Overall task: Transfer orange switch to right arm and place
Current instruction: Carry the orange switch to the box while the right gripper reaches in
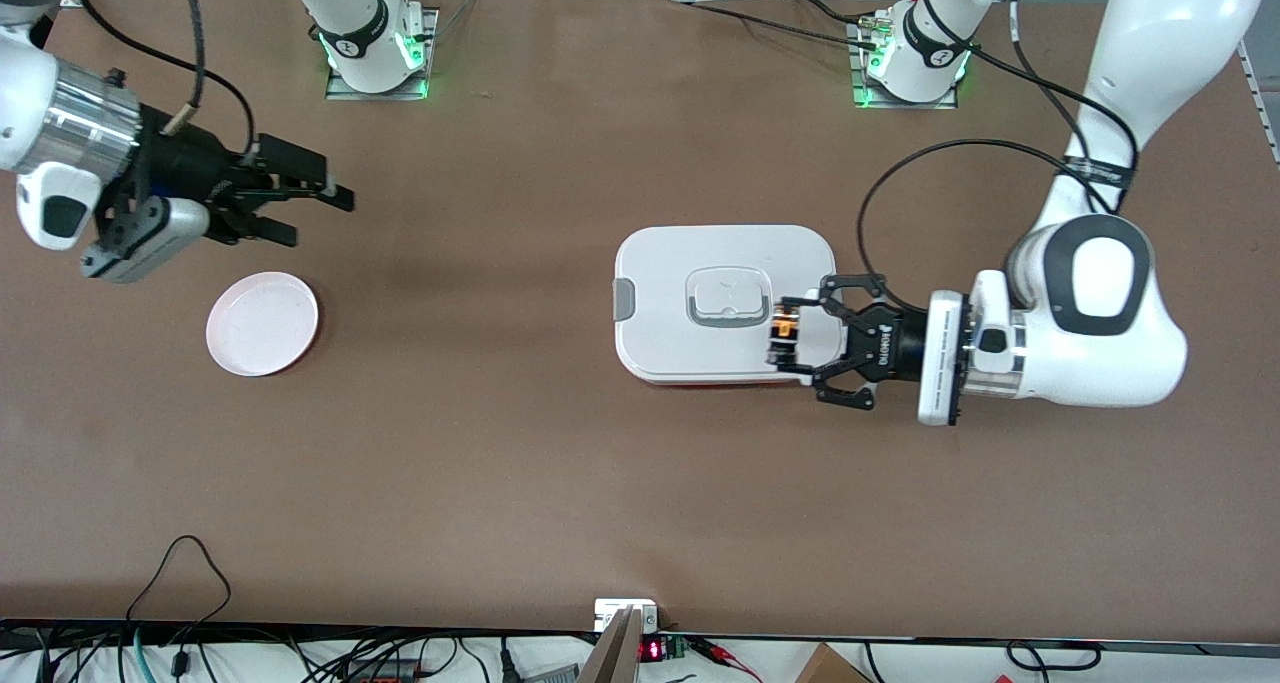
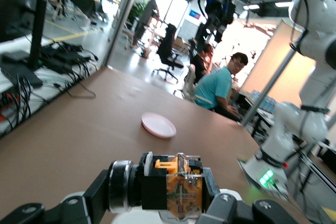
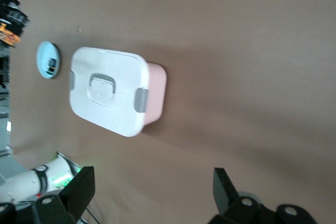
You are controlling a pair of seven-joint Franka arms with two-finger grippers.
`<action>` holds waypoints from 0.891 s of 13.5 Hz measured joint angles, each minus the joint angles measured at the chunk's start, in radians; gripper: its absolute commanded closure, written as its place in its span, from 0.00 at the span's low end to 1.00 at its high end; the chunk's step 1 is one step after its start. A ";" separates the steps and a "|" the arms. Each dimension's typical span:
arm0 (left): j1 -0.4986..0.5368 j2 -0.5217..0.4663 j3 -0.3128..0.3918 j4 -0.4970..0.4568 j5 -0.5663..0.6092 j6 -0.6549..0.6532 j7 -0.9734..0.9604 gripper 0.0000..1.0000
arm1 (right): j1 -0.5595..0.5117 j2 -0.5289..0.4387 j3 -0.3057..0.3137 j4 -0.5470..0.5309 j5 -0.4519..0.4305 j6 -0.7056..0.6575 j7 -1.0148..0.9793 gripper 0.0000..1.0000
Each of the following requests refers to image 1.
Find black cable across table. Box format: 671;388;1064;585
690;1;886;49

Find aluminium table edge rail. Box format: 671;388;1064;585
1238;38;1280;164

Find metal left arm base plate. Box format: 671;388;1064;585
850;13;959;111

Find thin black looped cable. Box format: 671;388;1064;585
125;535;233;624

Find pink round plate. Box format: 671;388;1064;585
206;271;320;378

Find white lidded lunch box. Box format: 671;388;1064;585
613;225;846;386

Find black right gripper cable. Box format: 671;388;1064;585
80;0;257;159

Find brown cardboard box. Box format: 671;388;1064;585
795;643;871;683

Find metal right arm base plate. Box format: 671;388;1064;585
325;8;441;101

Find red and black clip leads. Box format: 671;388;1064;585
690;635;763;683

